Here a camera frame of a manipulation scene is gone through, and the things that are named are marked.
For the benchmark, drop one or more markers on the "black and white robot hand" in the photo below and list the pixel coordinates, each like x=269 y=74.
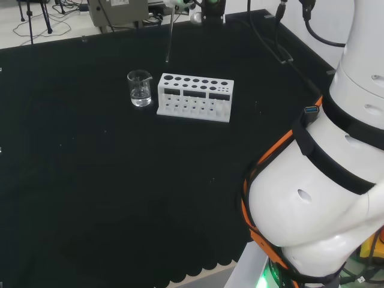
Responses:
x=213 y=13

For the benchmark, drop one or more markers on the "clear glass rod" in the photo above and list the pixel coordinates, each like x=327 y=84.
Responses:
x=169 y=39

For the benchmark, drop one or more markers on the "clear glass beaker with water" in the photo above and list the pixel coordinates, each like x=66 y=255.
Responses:
x=141 y=100

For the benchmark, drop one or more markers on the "white test tube rack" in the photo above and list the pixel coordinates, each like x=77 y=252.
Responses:
x=192 y=115

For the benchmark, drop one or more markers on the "grey equipment box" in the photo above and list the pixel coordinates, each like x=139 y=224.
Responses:
x=120 y=12

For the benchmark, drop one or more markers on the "blue USB plug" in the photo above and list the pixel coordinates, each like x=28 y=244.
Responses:
x=312 y=110

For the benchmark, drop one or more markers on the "black tripod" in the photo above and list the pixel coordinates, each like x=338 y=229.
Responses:
x=30 y=18
x=61 y=6

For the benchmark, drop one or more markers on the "black bench cloth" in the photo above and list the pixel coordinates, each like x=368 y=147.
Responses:
x=120 y=180

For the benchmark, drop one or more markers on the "pale board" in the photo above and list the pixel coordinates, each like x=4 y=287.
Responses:
x=246 y=270

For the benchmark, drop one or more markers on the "yellow stop button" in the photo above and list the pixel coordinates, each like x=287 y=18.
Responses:
x=367 y=249

